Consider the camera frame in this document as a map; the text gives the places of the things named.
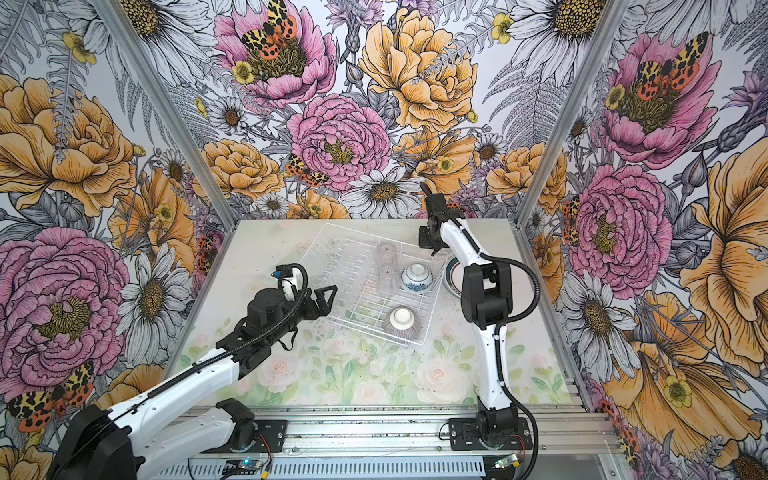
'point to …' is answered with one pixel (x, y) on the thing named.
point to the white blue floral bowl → (416, 278)
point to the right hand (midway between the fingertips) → (429, 249)
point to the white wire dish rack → (348, 259)
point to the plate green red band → (454, 276)
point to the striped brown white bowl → (402, 319)
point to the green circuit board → (245, 466)
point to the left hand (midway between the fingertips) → (324, 297)
